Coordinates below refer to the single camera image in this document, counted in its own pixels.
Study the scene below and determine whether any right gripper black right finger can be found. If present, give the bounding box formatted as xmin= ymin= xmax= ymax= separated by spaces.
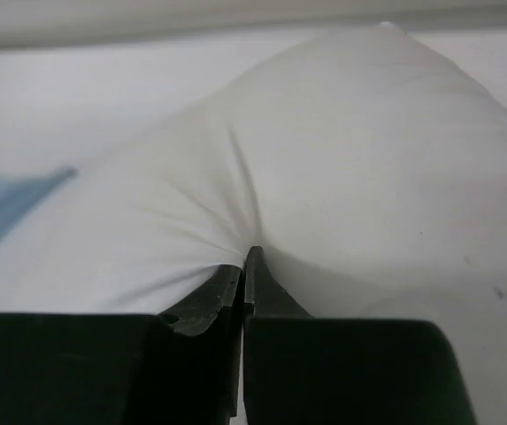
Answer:
xmin=243 ymin=246 xmax=476 ymax=425

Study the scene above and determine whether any white pillow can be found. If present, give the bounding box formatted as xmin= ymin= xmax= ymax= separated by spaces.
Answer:
xmin=0 ymin=24 xmax=507 ymax=316

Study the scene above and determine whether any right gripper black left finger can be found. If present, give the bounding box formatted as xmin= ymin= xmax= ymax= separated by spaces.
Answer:
xmin=0 ymin=266 xmax=242 ymax=424

